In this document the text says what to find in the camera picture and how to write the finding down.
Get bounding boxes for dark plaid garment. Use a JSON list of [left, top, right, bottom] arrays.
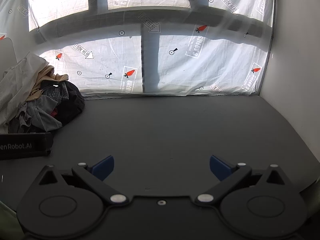
[[42, 82, 69, 103]]

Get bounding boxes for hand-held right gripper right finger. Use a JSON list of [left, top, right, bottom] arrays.
[[195, 155, 293, 207]]

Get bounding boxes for grey garment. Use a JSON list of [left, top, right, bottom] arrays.
[[9, 97, 63, 134]]

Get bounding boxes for white pants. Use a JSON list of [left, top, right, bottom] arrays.
[[0, 54, 50, 134]]

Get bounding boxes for beige garment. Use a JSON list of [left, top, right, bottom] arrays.
[[26, 65, 57, 103]]

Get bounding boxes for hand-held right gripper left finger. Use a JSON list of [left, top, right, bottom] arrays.
[[37, 155, 131, 205]]

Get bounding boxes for white printed sheet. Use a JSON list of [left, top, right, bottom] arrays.
[[0, 0, 275, 98]]

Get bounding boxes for black garment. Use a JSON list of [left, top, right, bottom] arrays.
[[41, 74, 85, 127]]

